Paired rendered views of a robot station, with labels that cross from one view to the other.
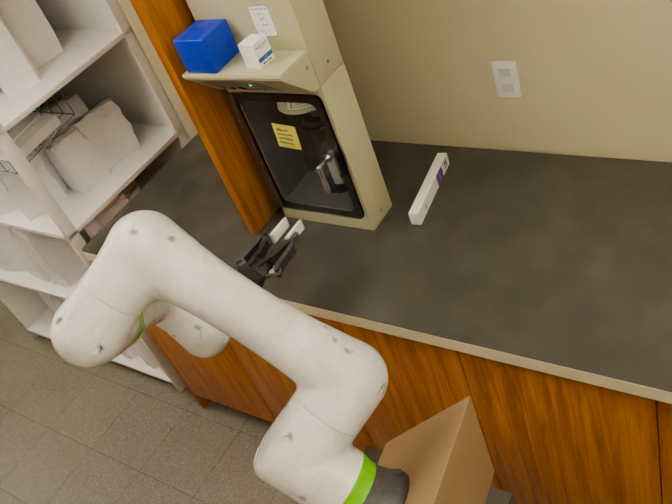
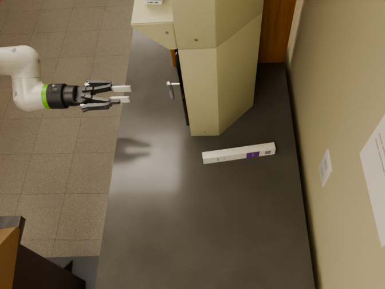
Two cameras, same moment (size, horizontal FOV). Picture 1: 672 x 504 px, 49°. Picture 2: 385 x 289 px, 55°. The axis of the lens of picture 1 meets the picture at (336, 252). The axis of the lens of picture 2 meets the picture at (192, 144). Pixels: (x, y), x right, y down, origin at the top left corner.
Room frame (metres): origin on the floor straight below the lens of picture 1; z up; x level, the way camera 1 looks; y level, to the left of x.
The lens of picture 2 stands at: (1.14, -0.74, 2.17)
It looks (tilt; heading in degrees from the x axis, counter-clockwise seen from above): 59 degrees down; 53
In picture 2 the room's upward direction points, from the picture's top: 9 degrees counter-clockwise
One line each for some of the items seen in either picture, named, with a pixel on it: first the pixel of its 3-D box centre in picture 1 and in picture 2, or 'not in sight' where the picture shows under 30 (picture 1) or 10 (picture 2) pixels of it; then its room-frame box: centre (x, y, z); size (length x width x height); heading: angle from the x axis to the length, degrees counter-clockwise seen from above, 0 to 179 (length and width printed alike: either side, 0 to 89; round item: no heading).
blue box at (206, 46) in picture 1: (206, 46); not in sight; (1.75, 0.09, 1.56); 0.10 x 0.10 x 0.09; 44
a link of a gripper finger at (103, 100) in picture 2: (275, 257); (96, 100); (1.41, 0.14, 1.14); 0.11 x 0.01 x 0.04; 121
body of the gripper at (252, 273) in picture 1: (252, 274); (79, 95); (1.38, 0.20, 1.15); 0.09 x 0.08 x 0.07; 134
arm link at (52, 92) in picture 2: not in sight; (59, 95); (1.33, 0.26, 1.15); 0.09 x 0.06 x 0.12; 44
